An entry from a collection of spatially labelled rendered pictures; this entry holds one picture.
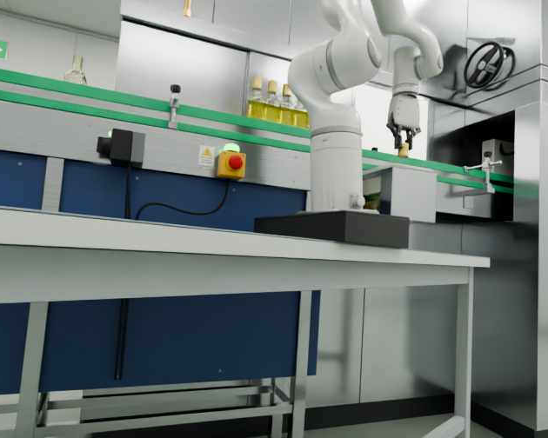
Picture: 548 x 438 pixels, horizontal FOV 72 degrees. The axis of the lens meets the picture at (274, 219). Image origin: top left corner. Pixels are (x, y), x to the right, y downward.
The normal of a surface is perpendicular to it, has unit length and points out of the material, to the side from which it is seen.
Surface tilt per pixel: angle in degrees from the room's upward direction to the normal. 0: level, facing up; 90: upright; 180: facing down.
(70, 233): 90
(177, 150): 90
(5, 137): 90
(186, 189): 90
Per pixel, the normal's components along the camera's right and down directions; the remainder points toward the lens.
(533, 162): -0.93, -0.09
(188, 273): 0.70, -0.01
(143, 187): 0.36, -0.05
